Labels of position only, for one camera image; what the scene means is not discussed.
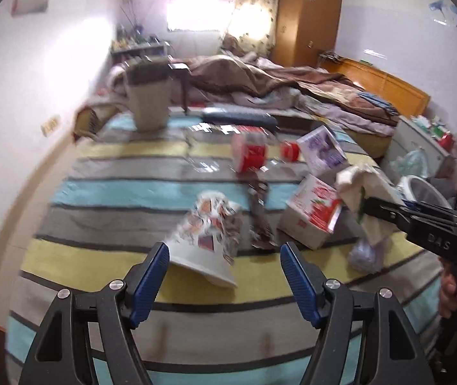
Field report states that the clear bottle with red label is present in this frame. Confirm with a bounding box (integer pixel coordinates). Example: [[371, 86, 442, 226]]
[[230, 126, 302, 174]]

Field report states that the light green plastic bag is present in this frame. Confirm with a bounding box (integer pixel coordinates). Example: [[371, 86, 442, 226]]
[[391, 149, 430, 181]]

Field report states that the wooden headboard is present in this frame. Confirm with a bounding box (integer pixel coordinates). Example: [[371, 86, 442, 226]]
[[321, 57, 432, 119]]

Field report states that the striped blanket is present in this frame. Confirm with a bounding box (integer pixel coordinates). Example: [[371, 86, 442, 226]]
[[6, 112, 444, 385]]

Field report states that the white floor bin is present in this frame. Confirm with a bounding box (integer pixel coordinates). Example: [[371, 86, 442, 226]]
[[397, 175, 452, 209]]

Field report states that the white shelf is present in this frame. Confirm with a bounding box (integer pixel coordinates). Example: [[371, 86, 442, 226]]
[[110, 42, 171, 65]]

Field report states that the printed paper cup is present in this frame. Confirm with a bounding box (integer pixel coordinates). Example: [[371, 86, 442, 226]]
[[163, 192, 242, 288]]

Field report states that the crumpled dark wrapper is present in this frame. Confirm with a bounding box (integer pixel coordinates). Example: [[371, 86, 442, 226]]
[[248, 225, 279, 250]]

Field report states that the crumpled clear plastic bag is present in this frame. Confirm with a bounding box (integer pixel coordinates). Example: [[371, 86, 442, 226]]
[[348, 237, 385, 275]]

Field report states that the white tissue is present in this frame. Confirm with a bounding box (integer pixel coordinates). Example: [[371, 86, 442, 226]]
[[335, 166, 401, 245]]

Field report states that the bed with brown blankets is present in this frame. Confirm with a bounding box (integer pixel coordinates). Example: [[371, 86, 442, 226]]
[[172, 54, 400, 129]]

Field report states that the beige and brown small bin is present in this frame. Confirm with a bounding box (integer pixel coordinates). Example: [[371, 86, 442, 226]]
[[122, 57, 173, 131]]

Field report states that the brown sachet wrapper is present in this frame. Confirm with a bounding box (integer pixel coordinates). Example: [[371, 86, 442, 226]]
[[246, 178, 273, 214]]

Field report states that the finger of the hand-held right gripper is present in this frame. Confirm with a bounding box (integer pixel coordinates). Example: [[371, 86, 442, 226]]
[[402, 198, 456, 220], [359, 196, 413, 230]]

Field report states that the yellow mattress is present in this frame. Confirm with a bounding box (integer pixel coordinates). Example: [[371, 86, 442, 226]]
[[349, 126, 393, 157]]

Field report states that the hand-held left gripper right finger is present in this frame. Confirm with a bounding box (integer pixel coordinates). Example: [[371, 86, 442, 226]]
[[280, 241, 440, 385]]

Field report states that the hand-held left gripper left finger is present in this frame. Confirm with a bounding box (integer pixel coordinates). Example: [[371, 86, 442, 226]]
[[19, 241, 171, 385]]

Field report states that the red and white carton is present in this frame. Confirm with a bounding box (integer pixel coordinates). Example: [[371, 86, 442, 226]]
[[279, 174, 343, 250]]

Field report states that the wall socket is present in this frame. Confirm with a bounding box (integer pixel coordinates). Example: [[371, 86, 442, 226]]
[[41, 115, 61, 137]]

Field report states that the purple and white carton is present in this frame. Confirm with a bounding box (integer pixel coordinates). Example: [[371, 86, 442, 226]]
[[296, 125, 349, 175]]

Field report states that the person's right hand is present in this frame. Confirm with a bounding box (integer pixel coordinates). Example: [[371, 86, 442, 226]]
[[438, 262, 457, 321]]

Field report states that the dark blue glasses case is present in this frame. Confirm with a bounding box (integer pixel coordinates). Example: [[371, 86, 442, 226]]
[[202, 109, 279, 130]]

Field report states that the wooden wardrobe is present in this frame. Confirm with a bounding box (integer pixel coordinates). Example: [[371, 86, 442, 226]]
[[272, 0, 343, 69]]

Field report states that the small dark bed table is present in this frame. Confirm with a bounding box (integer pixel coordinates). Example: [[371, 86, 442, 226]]
[[168, 62, 193, 113]]

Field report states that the white nightstand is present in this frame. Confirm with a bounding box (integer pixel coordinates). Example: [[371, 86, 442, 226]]
[[389, 115, 457, 177]]

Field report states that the patterned curtain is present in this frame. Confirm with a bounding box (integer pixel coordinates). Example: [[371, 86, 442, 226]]
[[226, 0, 281, 55]]

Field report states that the lavender duvet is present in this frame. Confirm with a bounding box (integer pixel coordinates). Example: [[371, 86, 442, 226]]
[[228, 86, 398, 137]]

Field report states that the blue striped cloth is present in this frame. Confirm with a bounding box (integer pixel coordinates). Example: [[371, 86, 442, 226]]
[[359, 92, 398, 115]]

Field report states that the window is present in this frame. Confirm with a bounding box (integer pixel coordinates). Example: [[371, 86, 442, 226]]
[[166, 0, 237, 33]]

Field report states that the brown box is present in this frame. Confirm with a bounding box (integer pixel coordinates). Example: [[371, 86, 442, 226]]
[[72, 102, 113, 143]]

